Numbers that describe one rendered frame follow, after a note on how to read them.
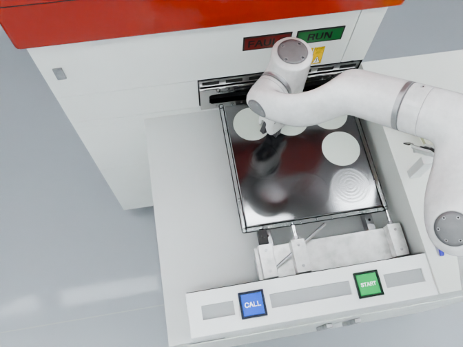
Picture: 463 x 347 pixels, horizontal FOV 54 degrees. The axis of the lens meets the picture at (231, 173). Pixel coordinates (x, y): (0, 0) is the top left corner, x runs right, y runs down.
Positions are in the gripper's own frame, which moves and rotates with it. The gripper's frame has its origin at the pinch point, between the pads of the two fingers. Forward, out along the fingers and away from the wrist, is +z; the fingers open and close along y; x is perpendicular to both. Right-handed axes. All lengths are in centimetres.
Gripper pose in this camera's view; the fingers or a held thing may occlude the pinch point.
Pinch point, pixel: (274, 128)
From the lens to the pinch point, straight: 119.5
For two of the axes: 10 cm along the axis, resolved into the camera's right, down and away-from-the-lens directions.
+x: -6.8, -6.8, 2.7
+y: 7.4, -6.2, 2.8
